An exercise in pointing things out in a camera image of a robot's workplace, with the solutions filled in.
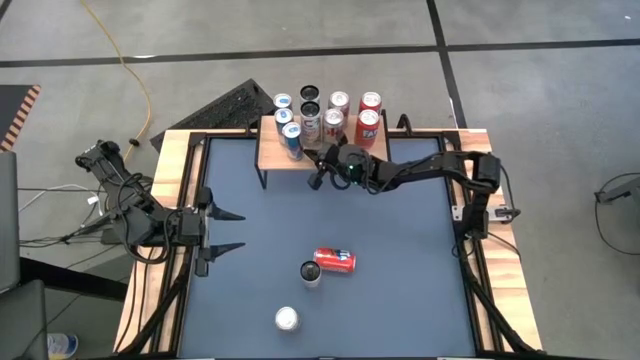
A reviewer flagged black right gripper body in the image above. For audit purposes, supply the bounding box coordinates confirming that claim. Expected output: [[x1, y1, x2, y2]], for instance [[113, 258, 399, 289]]
[[323, 143, 376, 194]]

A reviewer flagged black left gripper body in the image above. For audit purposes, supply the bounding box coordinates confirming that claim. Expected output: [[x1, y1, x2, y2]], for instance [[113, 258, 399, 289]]
[[178, 186, 215, 279]]

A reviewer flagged silver Diet Coke can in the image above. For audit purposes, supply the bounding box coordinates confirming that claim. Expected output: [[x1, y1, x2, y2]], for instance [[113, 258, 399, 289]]
[[328, 90, 351, 114], [322, 107, 346, 146], [274, 305, 301, 333]]

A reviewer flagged red Fanta can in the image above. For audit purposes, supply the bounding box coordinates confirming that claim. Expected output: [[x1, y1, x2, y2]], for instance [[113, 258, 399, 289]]
[[358, 91, 384, 112], [312, 247, 358, 274], [353, 108, 381, 149]]

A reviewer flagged blue-grey table mat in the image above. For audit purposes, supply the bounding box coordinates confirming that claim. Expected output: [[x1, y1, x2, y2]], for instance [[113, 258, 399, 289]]
[[177, 135, 479, 359]]

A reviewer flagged black floor beam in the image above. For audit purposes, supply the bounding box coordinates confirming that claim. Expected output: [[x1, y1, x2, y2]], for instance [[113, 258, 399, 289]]
[[18, 255, 130, 304]]

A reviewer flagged white blue cup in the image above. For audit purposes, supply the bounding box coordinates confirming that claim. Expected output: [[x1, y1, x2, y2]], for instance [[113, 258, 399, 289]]
[[47, 332, 80, 360]]

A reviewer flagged black floor mat striped edge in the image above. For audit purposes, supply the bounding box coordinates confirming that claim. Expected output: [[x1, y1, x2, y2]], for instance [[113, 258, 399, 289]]
[[0, 83, 42, 154]]

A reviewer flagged wooden shelf with black frame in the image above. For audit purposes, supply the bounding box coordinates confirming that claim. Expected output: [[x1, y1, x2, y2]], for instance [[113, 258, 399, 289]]
[[253, 108, 392, 191]]

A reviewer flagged black left arm cable bundle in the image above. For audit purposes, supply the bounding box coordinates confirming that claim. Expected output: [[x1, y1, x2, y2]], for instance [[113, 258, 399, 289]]
[[113, 264, 194, 354]]

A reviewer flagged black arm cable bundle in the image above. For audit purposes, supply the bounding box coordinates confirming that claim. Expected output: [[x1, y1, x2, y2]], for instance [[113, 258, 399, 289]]
[[457, 237, 534, 357], [113, 264, 194, 354]]

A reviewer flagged yellow floor cable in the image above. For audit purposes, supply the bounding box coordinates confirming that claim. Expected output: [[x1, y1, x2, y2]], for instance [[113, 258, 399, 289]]
[[79, 0, 152, 151]]

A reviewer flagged white floor cable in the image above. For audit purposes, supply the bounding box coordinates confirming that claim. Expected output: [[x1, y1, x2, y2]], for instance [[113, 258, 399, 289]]
[[18, 183, 101, 214]]

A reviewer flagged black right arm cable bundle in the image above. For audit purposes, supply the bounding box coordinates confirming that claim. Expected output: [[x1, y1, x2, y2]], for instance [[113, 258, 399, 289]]
[[457, 237, 534, 357]]

